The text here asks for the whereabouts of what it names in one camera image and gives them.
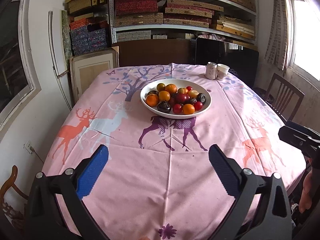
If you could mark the large front orange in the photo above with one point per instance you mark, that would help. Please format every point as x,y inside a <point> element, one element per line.
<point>152,100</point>

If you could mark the white oval plate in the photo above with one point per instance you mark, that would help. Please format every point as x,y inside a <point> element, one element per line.
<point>199,97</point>

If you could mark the metal shelf with boxes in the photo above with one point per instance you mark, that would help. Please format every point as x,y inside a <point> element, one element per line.
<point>234,21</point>

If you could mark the framed picture beige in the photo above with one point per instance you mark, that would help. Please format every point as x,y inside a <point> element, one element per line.
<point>85,68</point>

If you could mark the yellow orange fruit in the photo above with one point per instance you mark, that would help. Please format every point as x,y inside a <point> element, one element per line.
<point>164,96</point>

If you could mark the wooden chair right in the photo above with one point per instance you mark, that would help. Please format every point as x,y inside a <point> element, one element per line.
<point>285,93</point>

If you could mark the right hand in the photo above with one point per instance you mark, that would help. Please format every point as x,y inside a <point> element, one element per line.
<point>306,200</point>

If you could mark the pink deer tablecloth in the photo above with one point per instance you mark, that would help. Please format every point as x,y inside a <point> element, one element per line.
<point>158,182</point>

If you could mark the dark wooden cabinet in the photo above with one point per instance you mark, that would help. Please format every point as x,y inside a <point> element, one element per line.
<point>155,52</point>

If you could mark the large red plum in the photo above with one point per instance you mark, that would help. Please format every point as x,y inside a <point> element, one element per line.
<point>181,98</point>

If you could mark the white paper cup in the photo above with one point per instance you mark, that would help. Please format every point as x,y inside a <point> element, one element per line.
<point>222,71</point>

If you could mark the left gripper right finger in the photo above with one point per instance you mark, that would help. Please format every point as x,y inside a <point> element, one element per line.
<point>261,208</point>

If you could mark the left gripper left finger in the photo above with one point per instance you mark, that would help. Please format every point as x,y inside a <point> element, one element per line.
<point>44,218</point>

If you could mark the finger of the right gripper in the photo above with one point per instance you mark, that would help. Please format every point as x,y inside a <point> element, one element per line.
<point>302,127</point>
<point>303,139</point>

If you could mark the white beverage can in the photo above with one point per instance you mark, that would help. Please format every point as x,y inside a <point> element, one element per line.
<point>211,71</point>

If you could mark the window curtain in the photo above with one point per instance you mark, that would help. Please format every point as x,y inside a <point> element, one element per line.
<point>277,47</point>

